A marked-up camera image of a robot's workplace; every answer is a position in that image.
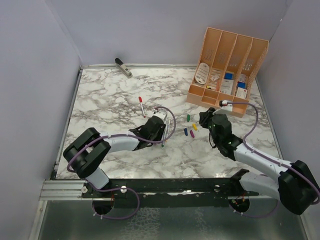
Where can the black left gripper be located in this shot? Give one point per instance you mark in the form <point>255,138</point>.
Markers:
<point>160,134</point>

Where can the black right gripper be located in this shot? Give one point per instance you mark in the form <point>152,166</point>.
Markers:
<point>205,116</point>

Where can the white pen red ink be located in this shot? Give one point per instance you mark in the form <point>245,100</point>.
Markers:
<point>142,109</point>

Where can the white pen purple ink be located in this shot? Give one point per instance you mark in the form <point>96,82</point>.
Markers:
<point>167,126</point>

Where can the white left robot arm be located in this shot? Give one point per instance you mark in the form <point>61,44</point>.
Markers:
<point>87,151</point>

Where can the yellow pen cap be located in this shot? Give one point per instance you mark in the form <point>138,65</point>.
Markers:
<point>194,126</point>

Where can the white pen green ink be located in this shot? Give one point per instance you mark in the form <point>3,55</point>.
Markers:
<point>164,137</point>

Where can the white oval perforated item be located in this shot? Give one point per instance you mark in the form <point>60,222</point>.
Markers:
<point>202,73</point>

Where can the peach desk organizer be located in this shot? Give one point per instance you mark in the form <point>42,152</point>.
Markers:
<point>234,60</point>

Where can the black grey stapler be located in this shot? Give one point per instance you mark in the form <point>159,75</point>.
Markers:
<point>123,68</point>

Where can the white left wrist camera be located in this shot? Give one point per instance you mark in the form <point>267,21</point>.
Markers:
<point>161,114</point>

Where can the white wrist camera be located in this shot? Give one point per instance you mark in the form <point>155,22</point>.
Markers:
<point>161,114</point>
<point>226,105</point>

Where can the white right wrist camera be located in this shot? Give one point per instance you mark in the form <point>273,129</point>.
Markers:
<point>226,105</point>

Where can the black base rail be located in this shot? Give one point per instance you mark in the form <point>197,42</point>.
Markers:
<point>166,193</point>

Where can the aluminium frame profile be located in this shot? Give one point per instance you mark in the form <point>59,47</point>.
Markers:
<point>61,190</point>

